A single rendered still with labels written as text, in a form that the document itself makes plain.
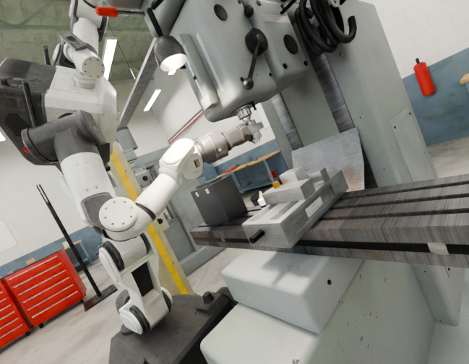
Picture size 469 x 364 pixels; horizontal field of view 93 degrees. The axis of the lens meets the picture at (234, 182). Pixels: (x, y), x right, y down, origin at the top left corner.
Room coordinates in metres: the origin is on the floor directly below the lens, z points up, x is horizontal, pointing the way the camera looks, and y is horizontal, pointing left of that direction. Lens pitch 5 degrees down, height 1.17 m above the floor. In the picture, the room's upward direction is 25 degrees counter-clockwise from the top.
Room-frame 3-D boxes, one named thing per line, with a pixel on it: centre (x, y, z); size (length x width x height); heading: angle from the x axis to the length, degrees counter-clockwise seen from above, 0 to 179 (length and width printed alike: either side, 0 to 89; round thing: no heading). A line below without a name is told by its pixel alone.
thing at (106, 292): (3.68, 2.88, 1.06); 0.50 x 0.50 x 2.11; 37
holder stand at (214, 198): (1.08, 0.11, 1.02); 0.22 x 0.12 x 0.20; 38
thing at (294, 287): (0.75, -0.13, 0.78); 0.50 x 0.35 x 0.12; 127
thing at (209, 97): (0.68, -0.04, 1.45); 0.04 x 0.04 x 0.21; 37
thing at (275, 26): (0.86, -0.28, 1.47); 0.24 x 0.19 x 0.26; 37
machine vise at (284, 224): (0.67, -0.15, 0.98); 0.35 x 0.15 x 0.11; 127
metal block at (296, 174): (0.68, -0.17, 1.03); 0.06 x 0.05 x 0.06; 37
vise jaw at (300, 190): (0.65, -0.13, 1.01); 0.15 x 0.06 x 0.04; 37
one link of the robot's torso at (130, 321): (1.08, 0.66, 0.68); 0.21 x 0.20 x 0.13; 47
